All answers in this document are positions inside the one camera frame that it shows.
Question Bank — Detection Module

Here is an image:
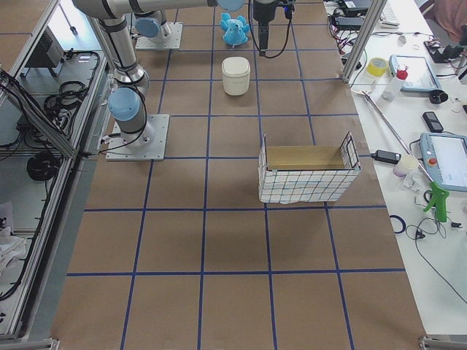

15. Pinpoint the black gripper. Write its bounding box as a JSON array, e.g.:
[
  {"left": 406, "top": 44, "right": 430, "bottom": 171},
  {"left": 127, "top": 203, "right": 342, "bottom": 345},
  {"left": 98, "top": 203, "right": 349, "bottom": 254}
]
[{"left": 252, "top": 0, "right": 279, "bottom": 56}]

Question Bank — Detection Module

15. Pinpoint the white small trash can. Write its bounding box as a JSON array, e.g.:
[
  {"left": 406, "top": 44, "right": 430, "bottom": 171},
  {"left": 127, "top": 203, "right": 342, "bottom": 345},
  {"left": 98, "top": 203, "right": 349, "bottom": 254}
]
[{"left": 222, "top": 56, "right": 250, "bottom": 96}]

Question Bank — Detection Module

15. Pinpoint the blue plush elephant toy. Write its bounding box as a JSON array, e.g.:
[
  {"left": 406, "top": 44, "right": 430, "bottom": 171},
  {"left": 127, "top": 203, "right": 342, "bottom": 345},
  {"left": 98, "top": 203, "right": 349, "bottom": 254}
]
[{"left": 220, "top": 12, "right": 250, "bottom": 47}]

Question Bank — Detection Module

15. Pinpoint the yellow tape roll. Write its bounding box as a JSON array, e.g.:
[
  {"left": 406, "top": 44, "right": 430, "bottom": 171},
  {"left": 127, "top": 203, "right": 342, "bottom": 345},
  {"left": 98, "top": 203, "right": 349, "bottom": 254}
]
[{"left": 366, "top": 58, "right": 388, "bottom": 77}]

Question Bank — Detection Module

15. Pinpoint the white bottle red cap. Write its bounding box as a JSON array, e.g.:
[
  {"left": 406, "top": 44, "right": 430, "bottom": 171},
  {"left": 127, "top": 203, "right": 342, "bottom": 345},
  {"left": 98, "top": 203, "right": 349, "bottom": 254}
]
[{"left": 382, "top": 65, "right": 409, "bottom": 101}]

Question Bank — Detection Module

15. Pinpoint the teach pendant far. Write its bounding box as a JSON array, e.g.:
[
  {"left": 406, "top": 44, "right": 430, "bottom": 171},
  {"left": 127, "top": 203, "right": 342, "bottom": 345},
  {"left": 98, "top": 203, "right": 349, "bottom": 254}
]
[{"left": 389, "top": 55, "right": 441, "bottom": 93}]

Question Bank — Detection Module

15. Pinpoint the teach pendant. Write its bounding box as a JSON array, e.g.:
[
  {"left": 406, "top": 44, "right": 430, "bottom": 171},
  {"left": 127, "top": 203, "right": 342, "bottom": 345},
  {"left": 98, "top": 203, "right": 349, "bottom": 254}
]
[
  {"left": 389, "top": 55, "right": 441, "bottom": 93},
  {"left": 420, "top": 133, "right": 466, "bottom": 192}
]

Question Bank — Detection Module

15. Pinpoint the black power adapter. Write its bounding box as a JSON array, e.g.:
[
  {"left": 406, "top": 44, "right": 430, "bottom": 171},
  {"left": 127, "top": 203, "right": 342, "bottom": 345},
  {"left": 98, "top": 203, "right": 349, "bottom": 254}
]
[{"left": 371, "top": 149, "right": 401, "bottom": 165}]

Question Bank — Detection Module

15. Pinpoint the black phone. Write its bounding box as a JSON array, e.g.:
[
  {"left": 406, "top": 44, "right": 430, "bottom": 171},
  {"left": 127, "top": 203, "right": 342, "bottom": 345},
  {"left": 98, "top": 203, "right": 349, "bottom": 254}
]
[{"left": 422, "top": 112, "right": 444, "bottom": 133}]

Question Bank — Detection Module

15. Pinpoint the white purple cup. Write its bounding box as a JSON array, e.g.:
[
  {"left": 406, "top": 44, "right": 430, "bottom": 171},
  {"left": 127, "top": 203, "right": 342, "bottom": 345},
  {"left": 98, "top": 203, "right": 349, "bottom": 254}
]
[{"left": 393, "top": 154, "right": 419, "bottom": 177}]

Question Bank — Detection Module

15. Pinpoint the grey control box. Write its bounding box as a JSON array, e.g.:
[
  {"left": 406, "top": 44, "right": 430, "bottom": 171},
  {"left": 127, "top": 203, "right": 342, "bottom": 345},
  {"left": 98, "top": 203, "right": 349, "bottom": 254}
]
[{"left": 22, "top": 26, "right": 64, "bottom": 77}]

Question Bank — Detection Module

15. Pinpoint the teach pendant near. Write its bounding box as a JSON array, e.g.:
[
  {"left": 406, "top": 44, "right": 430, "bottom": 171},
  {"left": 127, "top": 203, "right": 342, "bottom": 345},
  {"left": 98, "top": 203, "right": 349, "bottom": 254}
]
[{"left": 420, "top": 133, "right": 466, "bottom": 192}]

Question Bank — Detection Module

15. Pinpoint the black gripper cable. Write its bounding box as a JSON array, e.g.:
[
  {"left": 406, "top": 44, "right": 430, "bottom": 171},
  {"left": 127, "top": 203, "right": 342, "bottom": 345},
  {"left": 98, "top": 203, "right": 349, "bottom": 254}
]
[{"left": 263, "top": 0, "right": 297, "bottom": 59}]

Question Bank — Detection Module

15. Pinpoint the aluminium frame post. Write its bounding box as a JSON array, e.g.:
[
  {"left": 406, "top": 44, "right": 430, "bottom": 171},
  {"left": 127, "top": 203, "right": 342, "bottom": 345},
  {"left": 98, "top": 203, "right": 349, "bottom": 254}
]
[{"left": 341, "top": 0, "right": 387, "bottom": 82}]

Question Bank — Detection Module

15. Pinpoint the green handled grabber tool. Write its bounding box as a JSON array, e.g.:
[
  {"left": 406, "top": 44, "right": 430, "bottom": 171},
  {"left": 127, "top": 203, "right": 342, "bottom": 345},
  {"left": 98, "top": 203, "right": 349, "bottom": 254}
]
[{"left": 359, "top": 90, "right": 449, "bottom": 222}]

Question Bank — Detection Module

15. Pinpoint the blue tape ring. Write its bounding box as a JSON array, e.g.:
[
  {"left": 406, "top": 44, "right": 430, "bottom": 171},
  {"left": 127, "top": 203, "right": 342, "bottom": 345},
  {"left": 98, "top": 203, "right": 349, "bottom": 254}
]
[{"left": 389, "top": 214, "right": 406, "bottom": 235}]

